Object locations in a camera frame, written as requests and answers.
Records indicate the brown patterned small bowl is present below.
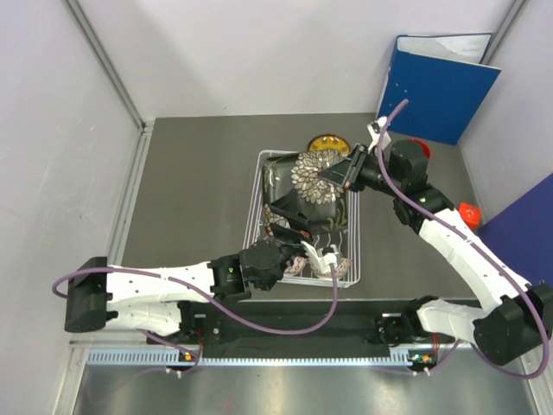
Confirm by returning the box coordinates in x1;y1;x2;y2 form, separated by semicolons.
310;258;351;280

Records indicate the grey slotted cable duct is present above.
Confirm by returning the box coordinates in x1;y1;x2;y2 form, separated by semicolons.
86;348;437;367

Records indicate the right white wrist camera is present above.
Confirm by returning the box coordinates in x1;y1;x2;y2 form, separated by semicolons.
366;117;391;151

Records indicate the black floral rectangular tray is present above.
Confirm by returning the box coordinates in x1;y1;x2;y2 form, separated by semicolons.
262;150;348;235

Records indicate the black skull mug red inside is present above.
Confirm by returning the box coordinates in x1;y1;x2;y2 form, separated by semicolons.
410;138;432;160

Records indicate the red patterned bowl blue inside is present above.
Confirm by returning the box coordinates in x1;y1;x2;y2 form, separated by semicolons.
284;256;308;275

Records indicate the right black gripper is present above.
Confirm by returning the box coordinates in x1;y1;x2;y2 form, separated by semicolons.
318;144;404;198

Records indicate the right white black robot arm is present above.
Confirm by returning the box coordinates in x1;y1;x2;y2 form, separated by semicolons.
319;140;552;367

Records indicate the red cube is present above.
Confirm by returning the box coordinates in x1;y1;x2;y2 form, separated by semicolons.
458;202;482;230

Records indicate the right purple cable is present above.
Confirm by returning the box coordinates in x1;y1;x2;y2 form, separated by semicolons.
376;99;550;380

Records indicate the dark blue binder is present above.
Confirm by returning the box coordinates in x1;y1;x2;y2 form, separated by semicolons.
479;176;553;285

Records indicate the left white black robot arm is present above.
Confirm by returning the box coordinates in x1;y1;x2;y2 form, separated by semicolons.
53;224;313;343

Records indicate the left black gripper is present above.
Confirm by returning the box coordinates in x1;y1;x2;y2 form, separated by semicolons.
260;188;318;292

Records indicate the white wire dish rack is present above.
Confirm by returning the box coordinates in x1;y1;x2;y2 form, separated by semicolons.
243;150;361;288

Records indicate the blue ring binder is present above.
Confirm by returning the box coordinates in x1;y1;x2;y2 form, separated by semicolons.
378;33;501;145

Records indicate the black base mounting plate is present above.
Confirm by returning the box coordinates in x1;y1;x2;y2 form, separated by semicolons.
161;299;428;348

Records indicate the yellow patterned plate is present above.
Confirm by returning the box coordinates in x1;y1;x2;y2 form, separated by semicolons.
308;134;351;155

